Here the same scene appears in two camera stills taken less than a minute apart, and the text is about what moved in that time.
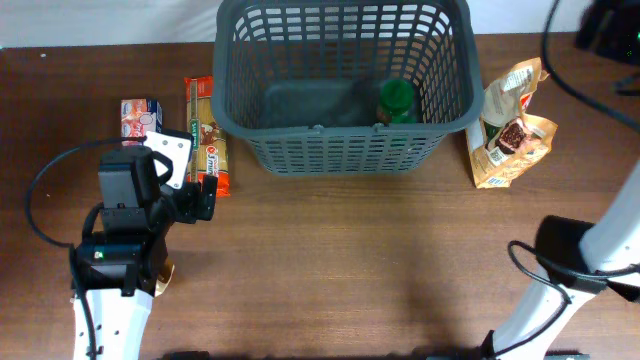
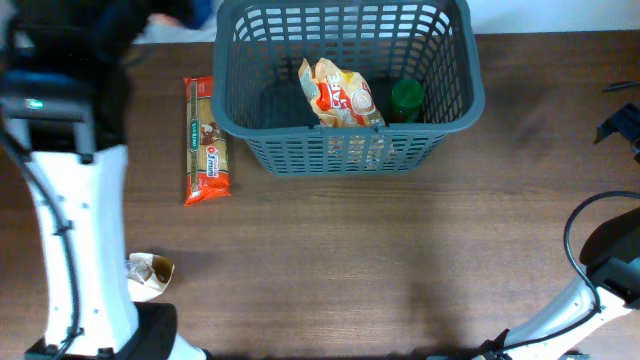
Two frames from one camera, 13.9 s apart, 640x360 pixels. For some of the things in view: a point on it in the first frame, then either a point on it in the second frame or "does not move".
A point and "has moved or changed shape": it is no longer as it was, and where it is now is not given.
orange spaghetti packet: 209,139 does not move
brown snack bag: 508,138 to 339,97
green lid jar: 397,99 has moved or changed shape
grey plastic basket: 345,87 does not move
